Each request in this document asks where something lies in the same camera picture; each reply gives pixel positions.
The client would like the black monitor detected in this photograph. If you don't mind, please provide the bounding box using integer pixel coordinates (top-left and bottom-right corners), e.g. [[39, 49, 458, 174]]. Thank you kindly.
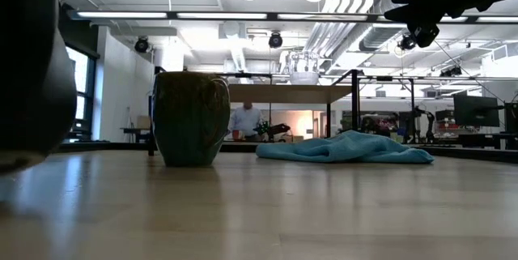
[[452, 94, 501, 128]]

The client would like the black aluminium table frame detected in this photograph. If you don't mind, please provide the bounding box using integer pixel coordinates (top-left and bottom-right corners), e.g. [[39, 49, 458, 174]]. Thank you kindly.
[[52, 140, 518, 164]]

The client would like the dark background desk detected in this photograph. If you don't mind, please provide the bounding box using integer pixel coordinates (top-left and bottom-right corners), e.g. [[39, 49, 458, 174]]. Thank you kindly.
[[66, 120, 94, 142]]

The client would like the silver ventilation duct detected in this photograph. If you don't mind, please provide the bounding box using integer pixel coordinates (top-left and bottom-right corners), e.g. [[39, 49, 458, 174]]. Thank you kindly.
[[358, 0, 410, 53]]

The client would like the black ceiling spotlight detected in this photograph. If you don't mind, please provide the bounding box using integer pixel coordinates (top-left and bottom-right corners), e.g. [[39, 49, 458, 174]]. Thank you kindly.
[[268, 31, 284, 49], [134, 36, 151, 54], [397, 32, 418, 52]]

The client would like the wooden shelf with black legs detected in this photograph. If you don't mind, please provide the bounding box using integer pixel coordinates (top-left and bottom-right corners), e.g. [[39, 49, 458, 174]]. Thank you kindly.
[[146, 66, 361, 158]]

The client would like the dark mug with green inside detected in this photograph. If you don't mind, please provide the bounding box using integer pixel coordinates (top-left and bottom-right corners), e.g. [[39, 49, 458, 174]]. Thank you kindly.
[[151, 70, 231, 168]]

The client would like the teal cloth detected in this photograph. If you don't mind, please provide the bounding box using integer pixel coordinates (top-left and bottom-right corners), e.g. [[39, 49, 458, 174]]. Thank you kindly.
[[254, 130, 435, 165]]

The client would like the window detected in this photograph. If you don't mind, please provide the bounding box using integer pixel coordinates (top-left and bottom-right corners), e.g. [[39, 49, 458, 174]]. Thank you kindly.
[[64, 45, 98, 139]]

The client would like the person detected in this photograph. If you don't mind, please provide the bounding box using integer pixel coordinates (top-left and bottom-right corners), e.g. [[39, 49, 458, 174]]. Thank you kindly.
[[229, 102, 264, 143]]

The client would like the brown olive ceramic mug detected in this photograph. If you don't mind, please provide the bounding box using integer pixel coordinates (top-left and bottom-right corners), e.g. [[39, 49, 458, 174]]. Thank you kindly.
[[0, 0, 79, 174]]

